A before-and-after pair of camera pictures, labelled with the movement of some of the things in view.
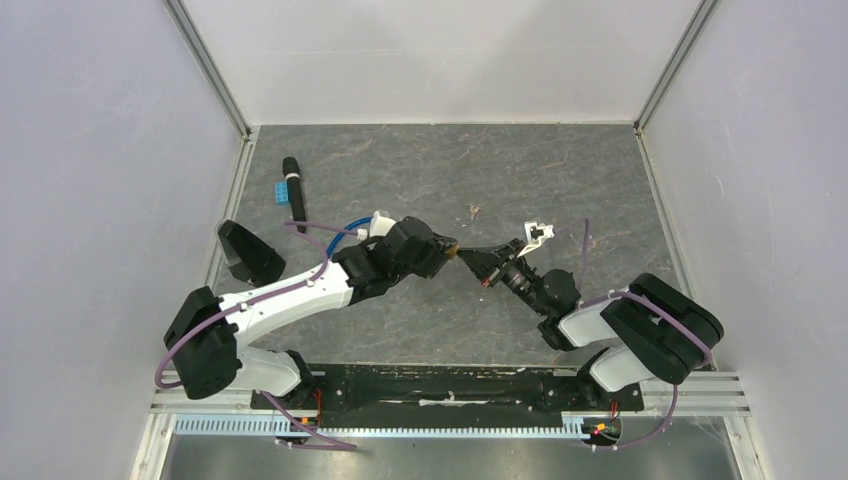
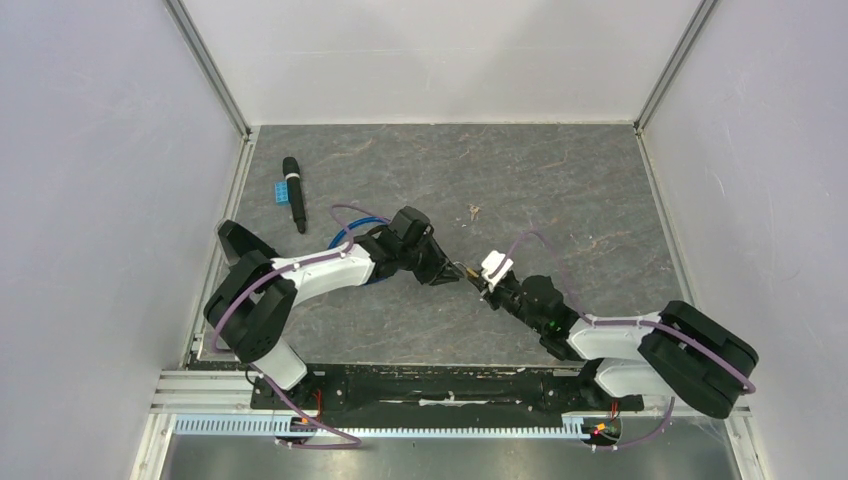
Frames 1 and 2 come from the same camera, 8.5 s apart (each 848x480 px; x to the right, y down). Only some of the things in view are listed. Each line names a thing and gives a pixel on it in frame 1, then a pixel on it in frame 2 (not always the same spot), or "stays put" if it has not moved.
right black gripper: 486,262 → 491,297
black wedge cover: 250,258 stays put
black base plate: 451,393 stays put
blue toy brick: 281,193 stays put
